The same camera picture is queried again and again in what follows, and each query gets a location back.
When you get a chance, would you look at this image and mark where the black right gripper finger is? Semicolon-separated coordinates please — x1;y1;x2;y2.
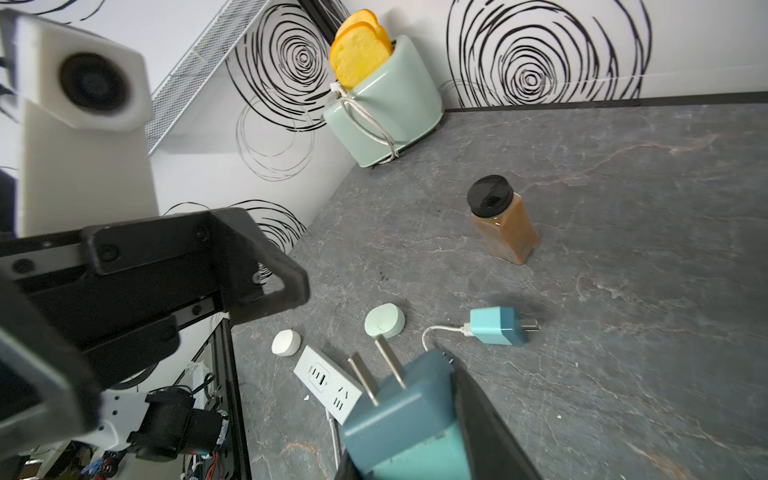
451;368;542;480

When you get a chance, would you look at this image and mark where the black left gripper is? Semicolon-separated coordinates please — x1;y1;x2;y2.
1;208;310;456

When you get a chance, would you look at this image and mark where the teal charger with black cable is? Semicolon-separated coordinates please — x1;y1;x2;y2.
341;336;471;479

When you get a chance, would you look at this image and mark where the white power strip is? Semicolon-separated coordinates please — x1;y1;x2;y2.
293;345;363;425

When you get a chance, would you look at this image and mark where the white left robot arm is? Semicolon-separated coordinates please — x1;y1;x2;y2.
1;208;310;462

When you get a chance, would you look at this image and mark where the white round earbud case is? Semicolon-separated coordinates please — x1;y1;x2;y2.
271;329;302;357

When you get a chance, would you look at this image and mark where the pale green round earbud case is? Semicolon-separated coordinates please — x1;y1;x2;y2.
364;303;406;339

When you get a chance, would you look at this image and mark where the mint green toaster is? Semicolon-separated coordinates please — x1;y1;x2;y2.
323;35;444;168

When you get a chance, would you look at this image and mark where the front yellow toast slice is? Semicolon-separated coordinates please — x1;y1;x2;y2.
329;22;393;90

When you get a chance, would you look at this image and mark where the yellow toast slice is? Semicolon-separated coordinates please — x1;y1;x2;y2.
329;22;393;90
336;9;379;37

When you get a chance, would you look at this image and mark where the brown spice bottle black lid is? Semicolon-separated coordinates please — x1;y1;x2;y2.
466;175;539;265

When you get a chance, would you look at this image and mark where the rear yellow toast slice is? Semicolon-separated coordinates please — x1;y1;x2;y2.
336;9;379;37

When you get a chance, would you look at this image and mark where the white coiled charging cable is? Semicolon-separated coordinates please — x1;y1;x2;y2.
421;323;475;355

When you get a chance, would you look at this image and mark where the teal charger with white cable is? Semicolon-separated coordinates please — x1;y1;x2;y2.
463;306;540;346

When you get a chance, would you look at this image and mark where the white wire wall shelf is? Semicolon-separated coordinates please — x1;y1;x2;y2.
145;0;268;154

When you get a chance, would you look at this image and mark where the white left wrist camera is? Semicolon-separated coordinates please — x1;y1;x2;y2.
1;8;159;237

